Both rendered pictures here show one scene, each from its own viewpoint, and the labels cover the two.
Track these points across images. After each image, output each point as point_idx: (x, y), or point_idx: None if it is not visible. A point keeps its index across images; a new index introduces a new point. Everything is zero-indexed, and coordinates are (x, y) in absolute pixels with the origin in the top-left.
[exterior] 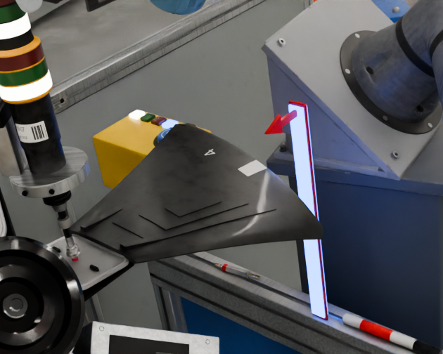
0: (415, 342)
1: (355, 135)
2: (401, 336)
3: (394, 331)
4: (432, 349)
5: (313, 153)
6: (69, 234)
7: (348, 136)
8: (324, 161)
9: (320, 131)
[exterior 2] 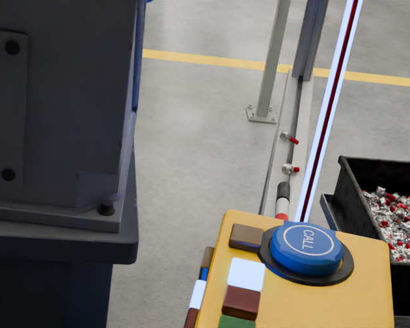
0: (286, 196)
1: (140, 73)
2: (284, 205)
3: (278, 213)
4: (287, 186)
5: (122, 165)
6: None
7: (135, 86)
8: (129, 162)
9: (128, 111)
